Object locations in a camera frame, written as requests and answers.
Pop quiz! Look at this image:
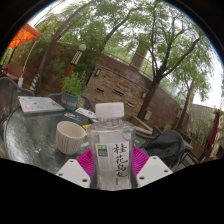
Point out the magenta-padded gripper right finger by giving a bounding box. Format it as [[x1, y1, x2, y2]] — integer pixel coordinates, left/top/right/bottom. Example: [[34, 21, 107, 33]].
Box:
[[131, 146, 174, 189]]

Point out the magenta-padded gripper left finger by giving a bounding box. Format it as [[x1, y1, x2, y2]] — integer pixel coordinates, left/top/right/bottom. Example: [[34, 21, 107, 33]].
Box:
[[55, 148, 97, 189]]

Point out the clear white-capped drink bottle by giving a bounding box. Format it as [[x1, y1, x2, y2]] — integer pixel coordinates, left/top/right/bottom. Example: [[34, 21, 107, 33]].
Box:
[[86, 101, 137, 191]]

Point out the black backpack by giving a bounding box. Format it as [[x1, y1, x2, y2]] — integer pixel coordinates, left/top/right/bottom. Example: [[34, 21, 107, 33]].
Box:
[[144, 129, 186, 168]]

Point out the cream ribbed ceramic cup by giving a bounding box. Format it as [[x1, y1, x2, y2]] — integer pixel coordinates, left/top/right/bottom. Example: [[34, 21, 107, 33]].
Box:
[[55, 120, 90, 155]]

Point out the black laptop with stickers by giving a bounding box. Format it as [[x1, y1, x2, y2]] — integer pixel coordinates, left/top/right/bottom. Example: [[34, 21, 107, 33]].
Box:
[[63, 107, 99, 124]]

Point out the folded maroon patio umbrella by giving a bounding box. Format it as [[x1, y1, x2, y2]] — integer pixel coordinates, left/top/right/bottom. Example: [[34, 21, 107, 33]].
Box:
[[204, 109, 222, 151]]

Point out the dark-trunked tall tree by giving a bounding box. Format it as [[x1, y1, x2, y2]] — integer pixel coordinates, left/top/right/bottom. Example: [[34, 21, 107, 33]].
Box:
[[126, 0, 214, 121]]

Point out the silver laptop with stickers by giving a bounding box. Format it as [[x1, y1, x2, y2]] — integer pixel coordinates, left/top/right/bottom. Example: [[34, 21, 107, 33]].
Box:
[[18, 95, 65, 115]]

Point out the green plant in teal pot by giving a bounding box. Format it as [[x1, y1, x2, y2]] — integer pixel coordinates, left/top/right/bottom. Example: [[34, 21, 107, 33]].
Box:
[[59, 71, 88, 111]]

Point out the blue yellow striped bollard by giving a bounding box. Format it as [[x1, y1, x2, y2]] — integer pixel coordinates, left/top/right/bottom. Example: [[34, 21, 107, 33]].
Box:
[[29, 73, 40, 92]]

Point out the orange canopy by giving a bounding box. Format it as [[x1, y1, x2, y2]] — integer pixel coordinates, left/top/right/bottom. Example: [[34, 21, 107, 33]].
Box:
[[8, 23, 43, 49]]

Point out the globe-topped lamp post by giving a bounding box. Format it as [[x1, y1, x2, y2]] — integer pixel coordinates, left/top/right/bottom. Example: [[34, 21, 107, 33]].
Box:
[[64, 43, 87, 78]]

